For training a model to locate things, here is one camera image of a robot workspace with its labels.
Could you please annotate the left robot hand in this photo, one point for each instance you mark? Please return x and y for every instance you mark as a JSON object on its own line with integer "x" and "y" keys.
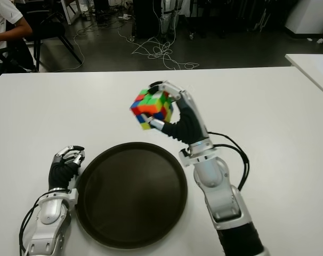
{"x": 60, "y": 174}

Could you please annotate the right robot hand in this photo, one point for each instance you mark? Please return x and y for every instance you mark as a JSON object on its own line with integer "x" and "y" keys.
{"x": 189, "y": 125}

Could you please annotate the multicoloured Rubik's cube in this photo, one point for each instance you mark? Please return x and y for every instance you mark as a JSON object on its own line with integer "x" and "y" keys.
{"x": 150, "y": 102}

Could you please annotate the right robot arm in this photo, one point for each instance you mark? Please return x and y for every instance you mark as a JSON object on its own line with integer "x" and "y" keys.
{"x": 220, "y": 192}

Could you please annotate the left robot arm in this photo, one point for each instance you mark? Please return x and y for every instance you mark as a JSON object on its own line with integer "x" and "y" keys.
{"x": 51, "y": 210}

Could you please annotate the dark round plate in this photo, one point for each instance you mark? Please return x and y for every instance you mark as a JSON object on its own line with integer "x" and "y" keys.
{"x": 132, "y": 194}

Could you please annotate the black wheeled cabinet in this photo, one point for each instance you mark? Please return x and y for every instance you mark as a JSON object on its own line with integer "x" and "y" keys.
{"x": 146, "y": 18}

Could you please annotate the white power strip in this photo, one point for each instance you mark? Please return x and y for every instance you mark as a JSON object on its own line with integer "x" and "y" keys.
{"x": 124, "y": 17}

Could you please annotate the black office chair armrest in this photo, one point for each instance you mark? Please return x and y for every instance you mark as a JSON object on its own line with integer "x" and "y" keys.
{"x": 4, "y": 53}

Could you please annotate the neighbouring white table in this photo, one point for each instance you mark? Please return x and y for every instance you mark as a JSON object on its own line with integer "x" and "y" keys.
{"x": 313, "y": 68}

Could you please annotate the black chair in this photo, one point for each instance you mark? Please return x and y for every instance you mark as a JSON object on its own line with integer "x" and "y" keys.
{"x": 49, "y": 26}

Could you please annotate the person in white shirt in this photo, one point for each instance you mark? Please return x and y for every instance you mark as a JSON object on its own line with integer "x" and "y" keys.
{"x": 1, "y": 21}

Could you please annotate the white desk frame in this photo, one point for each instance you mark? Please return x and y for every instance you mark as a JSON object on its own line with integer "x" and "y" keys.
{"x": 69, "y": 14}

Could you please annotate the white pedestal box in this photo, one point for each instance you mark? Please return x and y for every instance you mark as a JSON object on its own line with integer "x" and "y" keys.
{"x": 310, "y": 17}

